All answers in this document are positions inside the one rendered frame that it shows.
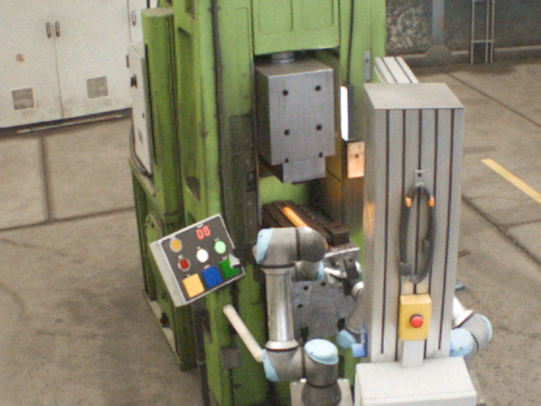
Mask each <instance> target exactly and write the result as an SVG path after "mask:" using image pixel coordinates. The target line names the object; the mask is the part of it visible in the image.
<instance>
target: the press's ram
mask: <svg viewBox="0 0 541 406"><path fill-rule="evenodd" d="M294 56H295V60H294V61H291V62H287V63H267V62H264V61H263V55H253V62H254V72H255V93H256V114H257V135H258V154H260V155H261V156H262V157H263V158H264V159H265V160H266V161H267V162H269V163H270V164H271V165H275V164H280V163H284V160H286V161H288V162H292V161H298V160H309V159H315V158H318V157H319V155H320V156H321V157H327V156H332V155H335V121H334V98H333V69H331V68H329V67H328V66H326V65H324V64H322V63H320V62H319V61H317V60H315V59H313V58H311V57H310V56H308V55H306V54H304V53H301V52H300V51H294Z"/></svg>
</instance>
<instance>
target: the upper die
mask: <svg viewBox="0 0 541 406"><path fill-rule="evenodd" d="M258 157H259V162H261V163H262V164H263V165H264V166H265V167H266V168H267V169H269V170H270V172H271V173H272V174H273V175H274V176H275V177H276V178H277V179H278V180H279V181H280V182H281V183H282V184H288V183H293V182H298V181H304V180H310V179H315V178H321V177H326V157H321V156H320V155H319V157H318V158H315V159H304V160H298V161H292V162H288V161H286V160H284V163H280V164H275V165H271V164H270V163H269V162H267V161H266V160H265V159H264V158H263V157H262V156H261V155H260V154H258Z"/></svg>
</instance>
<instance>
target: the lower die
mask: <svg viewBox="0 0 541 406"><path fill-rule="evenodd" d="M281 201H282V202H283V203H284V204H286V205H287V207H289V208H290V209H291V211H292V212H293V213H294V214H295V215H296V216H297V217H298V218H299V219H300V220H302V221H303V223H304V224H305V225H306V226H307V227H308V228H310V229H312V230H315V231H316V232H318V233H320V234H321V235H322V236H323V237H324V238H325V240H326V241H327V233H326V232H325V231H324V230H323V229H321V231H320V228H321V227H320V226H318V225H317V226H316V227H315V225H316V223H315V221H314V220H313V223H311V221H312V218H311V217H310V218H309V219H308V217H309V215H308V214H306V215H304V214H305V212H304V211H302V212H301V211H300V208H297V206H298V205H297V204H296V203H295V202H294V201H293V200H292V199H291V200H286V201H283V200H277V201H272V203H271V204H265V205H263V208H261V209H263V210H264V212H266V213H267V214H268V216H271V218H272V219H274V223H276V224H277V225H278V227H280V228H297V227H298V226H297V225H296V224H295V222H294V221H293V220H292V219H291V218H290V217H289V216H288V215H287V214H286V213H284V212H283V211H282V210H281V209H280V208H279V207H278V205H277V204H276V203H275V202H281ZM263 210H261V213H263Z"/></svg>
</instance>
